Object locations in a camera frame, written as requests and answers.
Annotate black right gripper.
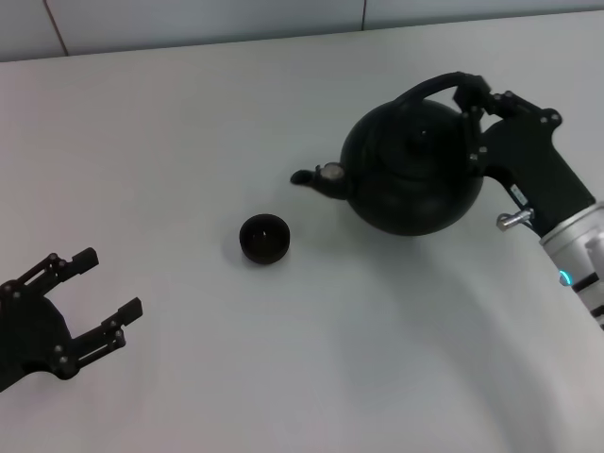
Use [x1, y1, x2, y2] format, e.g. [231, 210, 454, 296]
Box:
[452, 75, 596, 235]

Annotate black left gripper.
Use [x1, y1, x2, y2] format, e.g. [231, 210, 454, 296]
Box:
[0, 247, 143, 393]

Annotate black round teapot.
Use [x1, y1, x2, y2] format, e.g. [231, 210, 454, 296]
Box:
[290, 71, 487, 236]

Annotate small black teacup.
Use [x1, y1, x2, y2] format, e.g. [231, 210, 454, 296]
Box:
[239, 213, 292, 264]

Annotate black teapot lid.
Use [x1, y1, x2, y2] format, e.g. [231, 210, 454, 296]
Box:
[389, 112, 461, 161]

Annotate silver plug on right gripper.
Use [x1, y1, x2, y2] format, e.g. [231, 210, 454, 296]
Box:
[495, 208, 535, 231]

